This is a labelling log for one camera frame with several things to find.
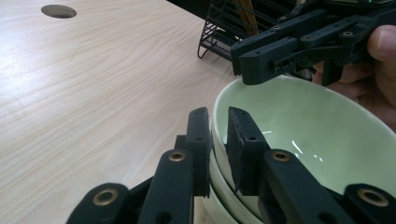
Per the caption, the black wire cutlery basket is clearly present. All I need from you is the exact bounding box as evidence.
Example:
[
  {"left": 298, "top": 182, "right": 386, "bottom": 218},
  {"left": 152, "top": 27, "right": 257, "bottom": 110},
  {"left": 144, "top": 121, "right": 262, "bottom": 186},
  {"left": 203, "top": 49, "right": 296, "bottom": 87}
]
[{"left": 196, "top": 0, "right": 300, "bottom": 62}]

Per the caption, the bundle of brown chopsticks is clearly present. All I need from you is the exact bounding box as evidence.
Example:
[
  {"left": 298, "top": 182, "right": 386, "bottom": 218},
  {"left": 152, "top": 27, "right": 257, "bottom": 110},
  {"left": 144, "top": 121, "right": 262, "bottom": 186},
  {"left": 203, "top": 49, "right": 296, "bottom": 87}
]
[{"left": 233, "top": 0, "right": 260, "bottom": 36}]

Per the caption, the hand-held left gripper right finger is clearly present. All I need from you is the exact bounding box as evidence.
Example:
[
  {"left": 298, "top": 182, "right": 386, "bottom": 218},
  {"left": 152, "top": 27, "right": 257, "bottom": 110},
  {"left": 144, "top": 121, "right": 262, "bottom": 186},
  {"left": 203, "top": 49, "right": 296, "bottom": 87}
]
[{"left": 226, "top": 106, "right": 272, "bottom": 197}]

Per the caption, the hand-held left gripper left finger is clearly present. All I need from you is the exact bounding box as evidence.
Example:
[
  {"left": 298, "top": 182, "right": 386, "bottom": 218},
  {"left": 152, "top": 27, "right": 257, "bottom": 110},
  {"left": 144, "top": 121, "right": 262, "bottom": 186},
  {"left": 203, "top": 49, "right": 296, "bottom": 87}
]
[{"left": 174, "top": 106, "right": 215, "bottom": 199}]

